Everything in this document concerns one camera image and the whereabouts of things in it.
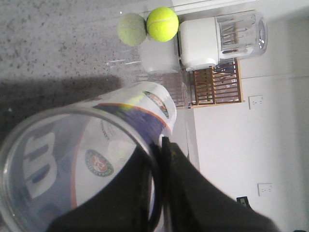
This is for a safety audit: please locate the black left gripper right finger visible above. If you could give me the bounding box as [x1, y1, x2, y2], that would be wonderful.
[161, 137, 279, 232]

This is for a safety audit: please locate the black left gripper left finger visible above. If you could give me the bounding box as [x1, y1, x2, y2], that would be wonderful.
[47, 141, 161, 232]

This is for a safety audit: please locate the clear plastic tennis ball can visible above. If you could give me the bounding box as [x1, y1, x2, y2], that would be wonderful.
[0, 82, 177, 232]

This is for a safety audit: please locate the centre yellow tennis ball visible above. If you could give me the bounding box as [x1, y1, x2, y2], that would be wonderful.
[146, 7, 179, 42]

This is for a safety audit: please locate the small black plug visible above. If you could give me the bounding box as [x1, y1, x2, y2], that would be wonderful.
[237, 196, 250, 208]

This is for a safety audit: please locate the wooden slatted rack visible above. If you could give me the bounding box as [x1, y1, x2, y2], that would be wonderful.
[190, 58, 243, 107]

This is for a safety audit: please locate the white blender appliance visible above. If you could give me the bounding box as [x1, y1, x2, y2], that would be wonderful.
[178, 11, 268, 72]

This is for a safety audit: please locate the lower white wall socket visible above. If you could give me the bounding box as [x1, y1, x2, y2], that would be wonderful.
[257, 183, 274, 197]

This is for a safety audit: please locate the white wall socket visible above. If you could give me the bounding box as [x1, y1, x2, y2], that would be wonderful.
[248, 95, 263, 110]
[257, 183, 274, 197]

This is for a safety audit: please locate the upper white wall socket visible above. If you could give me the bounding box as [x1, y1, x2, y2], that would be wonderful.
[248, 95, 263, 110]

